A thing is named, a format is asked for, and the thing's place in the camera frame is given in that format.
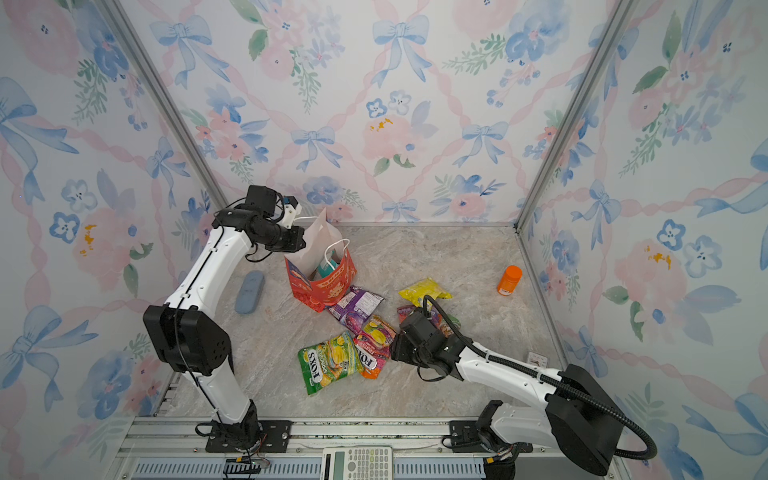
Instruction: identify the orange pink Fox's candy bag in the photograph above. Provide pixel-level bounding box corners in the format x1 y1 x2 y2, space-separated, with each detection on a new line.
354 315 396 380

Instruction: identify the yellow snack packet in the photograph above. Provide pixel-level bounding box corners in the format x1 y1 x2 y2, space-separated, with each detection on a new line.
398 277 453 307

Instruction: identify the red paper gift bag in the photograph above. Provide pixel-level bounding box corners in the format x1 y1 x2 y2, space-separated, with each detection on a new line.
284 209 357 312

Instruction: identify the teal snack packet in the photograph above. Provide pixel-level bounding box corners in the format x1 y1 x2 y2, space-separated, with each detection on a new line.
315 256 339 279

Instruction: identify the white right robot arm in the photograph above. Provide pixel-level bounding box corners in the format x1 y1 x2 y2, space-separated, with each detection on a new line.
390 311 624 476

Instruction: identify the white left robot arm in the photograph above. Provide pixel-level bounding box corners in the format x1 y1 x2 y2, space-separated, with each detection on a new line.
143 196 306 425

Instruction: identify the purple Fox's candy bag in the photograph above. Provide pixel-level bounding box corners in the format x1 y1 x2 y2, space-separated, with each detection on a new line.
397 305 452 337

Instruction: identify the green Fox's candy bag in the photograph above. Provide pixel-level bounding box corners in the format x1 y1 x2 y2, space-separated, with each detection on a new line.
297 331 363 395

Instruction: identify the green nut snack packet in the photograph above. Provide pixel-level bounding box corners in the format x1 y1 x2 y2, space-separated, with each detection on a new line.
439 315 461 337

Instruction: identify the blue fabric case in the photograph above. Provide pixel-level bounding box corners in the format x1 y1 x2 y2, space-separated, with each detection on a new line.
234 270 265 315

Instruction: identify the purple snack packet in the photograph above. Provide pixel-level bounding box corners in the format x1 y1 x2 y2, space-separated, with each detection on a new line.
326 285 385 336

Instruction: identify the small white card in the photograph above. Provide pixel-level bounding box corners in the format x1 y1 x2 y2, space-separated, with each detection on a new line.
526 352 549 368

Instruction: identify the orange bottle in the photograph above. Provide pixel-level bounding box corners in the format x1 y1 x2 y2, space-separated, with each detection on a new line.
496 265 523 296

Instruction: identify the grey calculator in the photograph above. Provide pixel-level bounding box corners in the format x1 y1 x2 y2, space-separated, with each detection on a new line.
320 446 394 480

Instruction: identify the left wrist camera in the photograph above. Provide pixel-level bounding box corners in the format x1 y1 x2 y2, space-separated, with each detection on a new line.
243 185 302 229

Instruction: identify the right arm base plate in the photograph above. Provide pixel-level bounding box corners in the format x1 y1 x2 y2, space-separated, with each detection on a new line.
441 420 534 455

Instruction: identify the black corrugated cable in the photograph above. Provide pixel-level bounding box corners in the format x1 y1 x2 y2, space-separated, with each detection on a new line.
421 294 659 461

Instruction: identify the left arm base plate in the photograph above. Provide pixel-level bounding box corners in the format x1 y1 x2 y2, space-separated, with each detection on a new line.
205 420 293 455

